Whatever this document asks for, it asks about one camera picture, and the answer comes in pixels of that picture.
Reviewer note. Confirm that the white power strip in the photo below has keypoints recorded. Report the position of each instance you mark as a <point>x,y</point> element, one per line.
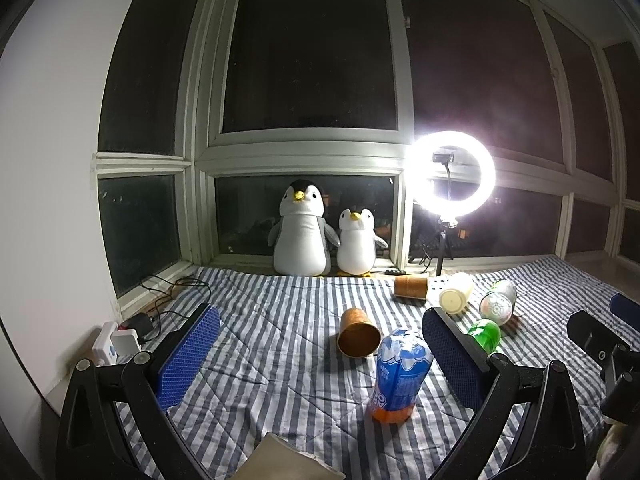
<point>116,344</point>

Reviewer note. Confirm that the white window frame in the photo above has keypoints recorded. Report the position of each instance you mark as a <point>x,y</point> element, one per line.
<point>300,151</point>

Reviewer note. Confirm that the small penguin plush toy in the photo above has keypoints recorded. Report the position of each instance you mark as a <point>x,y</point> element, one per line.
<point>356,245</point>

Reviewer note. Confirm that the clear bottle green label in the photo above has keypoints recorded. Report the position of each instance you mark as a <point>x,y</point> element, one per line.
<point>497,302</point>

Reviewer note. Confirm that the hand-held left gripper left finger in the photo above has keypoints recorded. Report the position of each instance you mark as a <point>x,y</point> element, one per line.
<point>187,355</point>

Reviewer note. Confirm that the blue label orange soda bottle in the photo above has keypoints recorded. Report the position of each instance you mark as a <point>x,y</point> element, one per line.
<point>400,375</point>

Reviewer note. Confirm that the cream plastic cup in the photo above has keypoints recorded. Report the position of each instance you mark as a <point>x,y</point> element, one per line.
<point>456,296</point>

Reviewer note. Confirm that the large penguin plush toy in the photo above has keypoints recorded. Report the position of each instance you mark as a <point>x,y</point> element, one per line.
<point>301,240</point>

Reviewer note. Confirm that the black tripod stand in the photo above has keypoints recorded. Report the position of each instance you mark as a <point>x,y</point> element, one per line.
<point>443,250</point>

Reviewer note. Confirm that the black phone holder clamp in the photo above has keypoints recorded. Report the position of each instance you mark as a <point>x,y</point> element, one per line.
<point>443,156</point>

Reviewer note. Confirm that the grey paper bag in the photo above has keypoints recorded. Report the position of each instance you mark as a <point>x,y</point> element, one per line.
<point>285,460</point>

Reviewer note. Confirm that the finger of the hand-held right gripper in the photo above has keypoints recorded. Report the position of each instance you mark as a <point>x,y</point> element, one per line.
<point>627,306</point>
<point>592,337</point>

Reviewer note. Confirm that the blue white striped blanket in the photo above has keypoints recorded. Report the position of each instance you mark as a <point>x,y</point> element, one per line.
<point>280,320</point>

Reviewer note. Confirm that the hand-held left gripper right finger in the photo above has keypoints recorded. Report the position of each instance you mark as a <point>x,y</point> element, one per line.
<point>452,360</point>

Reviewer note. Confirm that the brown paper cup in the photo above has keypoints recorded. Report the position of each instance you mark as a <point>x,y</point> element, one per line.
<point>411,287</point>
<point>357,337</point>

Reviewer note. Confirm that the black power adapter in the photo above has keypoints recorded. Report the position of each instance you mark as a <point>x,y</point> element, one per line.
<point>138,325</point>

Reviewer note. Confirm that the green plastic bottle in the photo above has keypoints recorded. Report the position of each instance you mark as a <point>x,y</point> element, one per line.
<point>485,334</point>

